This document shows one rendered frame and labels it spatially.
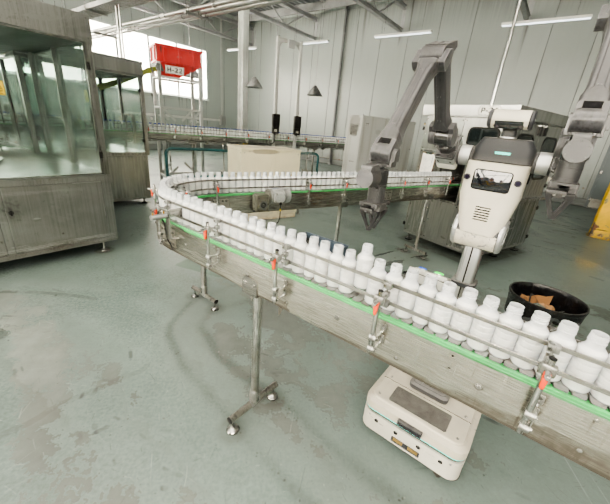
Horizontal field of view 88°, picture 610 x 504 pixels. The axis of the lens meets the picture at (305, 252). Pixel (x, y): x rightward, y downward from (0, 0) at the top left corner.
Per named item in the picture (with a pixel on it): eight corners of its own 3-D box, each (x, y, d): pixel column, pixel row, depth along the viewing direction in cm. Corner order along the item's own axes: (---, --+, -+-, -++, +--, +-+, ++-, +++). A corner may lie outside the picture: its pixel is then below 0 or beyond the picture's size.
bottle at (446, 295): (436, 336, 99) (450, 289, 93) (423, 325, 104) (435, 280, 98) (451, 333, 101) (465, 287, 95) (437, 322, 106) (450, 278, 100)
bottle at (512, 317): (500, 362, 90) (519, 312, 83) (482, 348, 95) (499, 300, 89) (514, 358, 92) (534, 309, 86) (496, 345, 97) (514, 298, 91)
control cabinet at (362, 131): (361, 198, 797) (374, 116, 727) (376, 203, 760) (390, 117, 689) (336, 200, 753) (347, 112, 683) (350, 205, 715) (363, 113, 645)
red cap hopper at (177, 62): (165, 189, 701) (154, 41, 598) (158, 183, 756) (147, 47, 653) (206, 188, 751) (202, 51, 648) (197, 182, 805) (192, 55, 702)
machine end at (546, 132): (452, 227, 610) (482, 115, 537) (525, 251, 512) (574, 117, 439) (397, 237, 524) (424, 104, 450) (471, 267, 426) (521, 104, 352)
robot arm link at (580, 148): (613, 114, 78) (569, 113, 83) (620, 109, 70) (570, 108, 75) (594, 164, 83) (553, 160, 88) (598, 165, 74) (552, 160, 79)
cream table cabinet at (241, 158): (279, 208, 634) (283, 146, 590) (296, 216, 587) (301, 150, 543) (226, 212, 574) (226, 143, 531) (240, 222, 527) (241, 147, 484)
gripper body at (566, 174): (576, 189, 89) (587, 162, 86) (577, 192, 81) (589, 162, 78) (548, 185, 92) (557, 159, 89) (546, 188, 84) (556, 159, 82)
